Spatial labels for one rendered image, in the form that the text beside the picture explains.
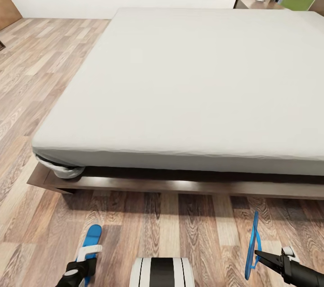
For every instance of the sliding door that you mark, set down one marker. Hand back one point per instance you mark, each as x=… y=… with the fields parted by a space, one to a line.
x=8 y=13

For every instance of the sandal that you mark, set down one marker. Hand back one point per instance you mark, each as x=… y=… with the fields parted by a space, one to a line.
x=91 y=239
x=254 y=236

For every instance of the bed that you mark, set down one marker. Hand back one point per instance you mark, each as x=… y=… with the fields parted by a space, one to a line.
x=197 y=101

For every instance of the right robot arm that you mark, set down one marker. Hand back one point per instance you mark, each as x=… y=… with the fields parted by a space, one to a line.
x=289 y=267

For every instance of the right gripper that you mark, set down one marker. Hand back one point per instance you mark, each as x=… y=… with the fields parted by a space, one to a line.
x=292 y=273

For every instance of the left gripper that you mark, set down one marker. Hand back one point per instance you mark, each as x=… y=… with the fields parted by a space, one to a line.
x=89 y=265

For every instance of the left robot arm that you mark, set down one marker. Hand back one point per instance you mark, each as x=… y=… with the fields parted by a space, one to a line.
x=78 y=270

